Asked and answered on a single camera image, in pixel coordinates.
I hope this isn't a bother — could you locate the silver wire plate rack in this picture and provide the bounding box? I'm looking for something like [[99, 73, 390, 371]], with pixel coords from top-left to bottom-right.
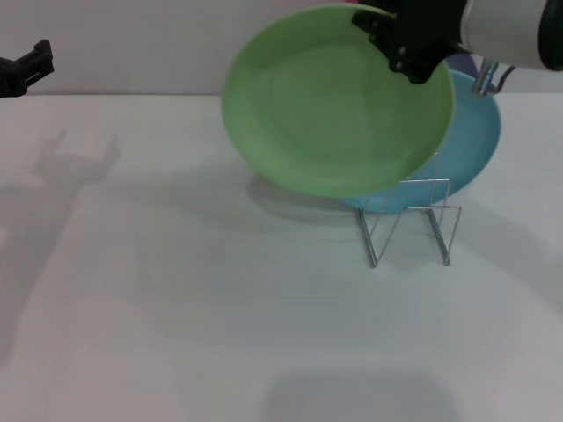
[[358, 151, 463, 269]]

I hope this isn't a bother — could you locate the green plastic plate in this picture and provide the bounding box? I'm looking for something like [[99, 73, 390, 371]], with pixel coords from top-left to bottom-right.
[[221, 3, 457, 199]]

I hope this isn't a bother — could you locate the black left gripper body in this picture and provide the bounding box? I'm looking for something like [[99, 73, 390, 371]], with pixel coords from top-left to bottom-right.
[[0, 55, 19, 98]]

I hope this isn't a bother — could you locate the blue plastic plate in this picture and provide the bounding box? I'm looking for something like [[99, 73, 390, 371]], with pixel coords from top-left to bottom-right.
[[340, 69, 502, 215]]

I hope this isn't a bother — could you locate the grey right gripper cable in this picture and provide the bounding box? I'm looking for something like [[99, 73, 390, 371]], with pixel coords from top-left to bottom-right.
[[472, 59, 516, 98]]

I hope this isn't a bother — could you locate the purple plastic plate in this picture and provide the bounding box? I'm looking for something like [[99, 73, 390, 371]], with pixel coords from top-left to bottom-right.
[[446, 51, 479, 79]]

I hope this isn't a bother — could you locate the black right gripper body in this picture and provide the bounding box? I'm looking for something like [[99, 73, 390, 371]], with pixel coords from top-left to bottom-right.
[[364, 0, 467, 58]]

